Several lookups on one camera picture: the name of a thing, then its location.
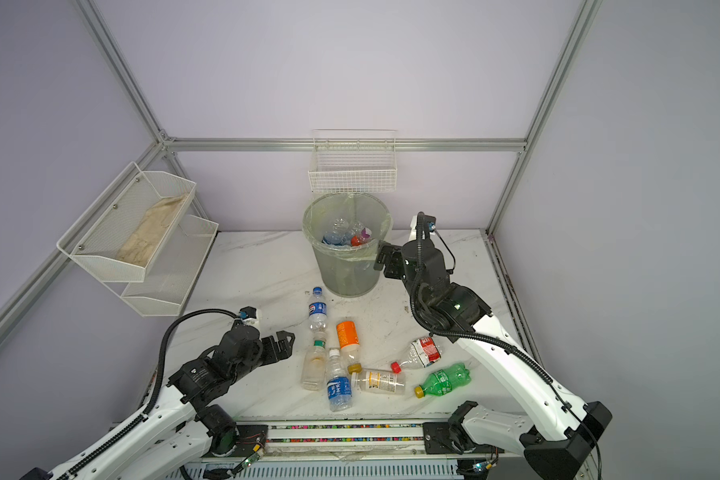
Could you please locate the green cap clear bottle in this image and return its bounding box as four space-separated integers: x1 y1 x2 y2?
301 338 327 391

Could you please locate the pepsi blue label bottle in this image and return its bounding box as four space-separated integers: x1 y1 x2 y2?
308 286 328 333

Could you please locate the blue label water bottle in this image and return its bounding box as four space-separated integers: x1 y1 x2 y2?
322 218 352 246

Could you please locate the orange label bottle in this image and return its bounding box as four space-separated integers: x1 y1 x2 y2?
336 320 361 365

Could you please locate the blue label front bottle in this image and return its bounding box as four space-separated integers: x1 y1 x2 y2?
326 348 352 412

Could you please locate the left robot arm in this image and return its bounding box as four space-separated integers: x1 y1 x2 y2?
23 320 295 479

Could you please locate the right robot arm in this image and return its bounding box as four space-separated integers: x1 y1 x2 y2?
374 238 612 479

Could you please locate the grey mesh waste bin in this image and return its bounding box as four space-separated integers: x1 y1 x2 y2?
302 193 393 297

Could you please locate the green plastic bin liner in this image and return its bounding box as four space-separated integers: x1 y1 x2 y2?
302 193 393 260

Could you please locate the red cap crushed bottle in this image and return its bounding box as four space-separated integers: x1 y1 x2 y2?
390 336 442 373

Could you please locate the yellow cap clear bottle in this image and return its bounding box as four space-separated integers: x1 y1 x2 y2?
347 364 406 395

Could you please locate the green soda bottle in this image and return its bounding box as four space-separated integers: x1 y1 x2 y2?
414 362 471 399

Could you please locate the lower white mesh shelf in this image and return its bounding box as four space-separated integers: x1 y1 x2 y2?
121 214 218 317

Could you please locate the white mesh shelf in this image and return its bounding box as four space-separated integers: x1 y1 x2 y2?
56 162 196 283
121 214 218 317

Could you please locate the beige cloth in shelf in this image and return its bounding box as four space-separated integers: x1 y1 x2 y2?
116 195 187 267

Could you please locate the upper white mesh shelf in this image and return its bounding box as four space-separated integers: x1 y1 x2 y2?
56 162 196 283

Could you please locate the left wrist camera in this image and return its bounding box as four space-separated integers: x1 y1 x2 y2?
237 306 259 327

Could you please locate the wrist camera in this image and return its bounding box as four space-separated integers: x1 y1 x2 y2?
409 212 436 241
237 306 259 327

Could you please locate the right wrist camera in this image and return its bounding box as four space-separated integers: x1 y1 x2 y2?
409 212 436 241

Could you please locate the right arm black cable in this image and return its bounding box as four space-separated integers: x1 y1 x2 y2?
409 212 604 480

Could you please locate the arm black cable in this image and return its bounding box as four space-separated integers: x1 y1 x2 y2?
53 308 241 480
409 212 604 480

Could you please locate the aluminium front rail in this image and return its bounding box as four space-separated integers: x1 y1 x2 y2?
179 415 601 480

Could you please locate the white wire wall basket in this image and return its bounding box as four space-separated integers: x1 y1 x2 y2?
308 129 398 194

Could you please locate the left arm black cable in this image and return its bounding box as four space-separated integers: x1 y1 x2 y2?
53 308 241 480

